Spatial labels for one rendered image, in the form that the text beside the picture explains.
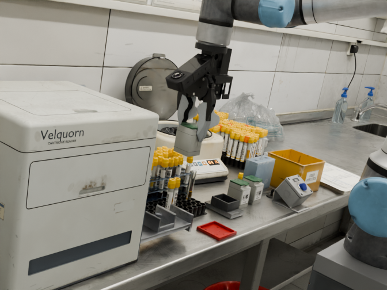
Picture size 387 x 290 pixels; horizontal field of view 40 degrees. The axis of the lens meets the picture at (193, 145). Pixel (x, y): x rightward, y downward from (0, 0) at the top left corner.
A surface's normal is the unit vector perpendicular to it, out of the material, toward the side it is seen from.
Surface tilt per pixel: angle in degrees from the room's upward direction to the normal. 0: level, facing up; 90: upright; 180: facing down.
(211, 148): 90
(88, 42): 90
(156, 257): 0
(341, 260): 1
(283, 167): 90
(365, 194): 98
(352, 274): 90
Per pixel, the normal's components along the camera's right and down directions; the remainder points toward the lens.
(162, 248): 0.17, -0.95
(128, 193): 0.75, 0.29
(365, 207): -0.53, 0.27
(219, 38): 0.31, 0.30
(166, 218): -0.64, 0.08
